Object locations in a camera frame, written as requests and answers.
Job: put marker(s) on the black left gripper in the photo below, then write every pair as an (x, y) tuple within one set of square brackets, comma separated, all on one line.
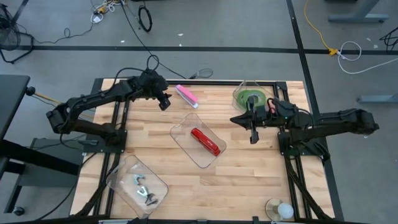
[(154, 85)]

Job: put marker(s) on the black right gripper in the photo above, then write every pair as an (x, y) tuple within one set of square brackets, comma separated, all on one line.
[(261, 116)]

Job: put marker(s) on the pink stapler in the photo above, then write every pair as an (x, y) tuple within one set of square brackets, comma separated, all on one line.
[(186, 95)]

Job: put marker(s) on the red stapler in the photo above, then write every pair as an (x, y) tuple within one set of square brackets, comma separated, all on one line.
[(205, 141)]

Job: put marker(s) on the teal staple remover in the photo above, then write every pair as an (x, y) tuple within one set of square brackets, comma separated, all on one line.
[(139, 179)]

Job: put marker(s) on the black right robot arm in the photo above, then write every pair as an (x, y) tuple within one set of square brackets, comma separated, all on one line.
[(335, 123)]

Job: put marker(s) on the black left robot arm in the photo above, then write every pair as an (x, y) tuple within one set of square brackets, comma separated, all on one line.
[(93, 99)]

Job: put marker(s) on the clear plastic bin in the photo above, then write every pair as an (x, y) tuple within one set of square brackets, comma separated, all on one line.
[(186, 130), (239, 109), (124, 180)]

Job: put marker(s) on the light bulb on metal base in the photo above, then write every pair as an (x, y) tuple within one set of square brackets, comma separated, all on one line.
[(285, 211)]

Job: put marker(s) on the yellow rod with black knob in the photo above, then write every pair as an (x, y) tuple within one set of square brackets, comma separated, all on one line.
[(30, 91)]

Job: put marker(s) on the grey desk foot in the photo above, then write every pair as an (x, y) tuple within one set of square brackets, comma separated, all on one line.
[(379, 99)]

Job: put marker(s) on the black desk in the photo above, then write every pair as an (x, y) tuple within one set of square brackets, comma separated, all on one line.
[(12, 93)]

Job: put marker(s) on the black floor fan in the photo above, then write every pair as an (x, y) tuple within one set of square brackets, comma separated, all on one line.
[(9, 39)]

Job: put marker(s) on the grey desk leg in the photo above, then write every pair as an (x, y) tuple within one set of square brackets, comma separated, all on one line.
[(357, 18)]

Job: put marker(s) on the black caster wheel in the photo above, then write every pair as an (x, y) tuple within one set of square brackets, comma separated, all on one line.
[(18, 211)]

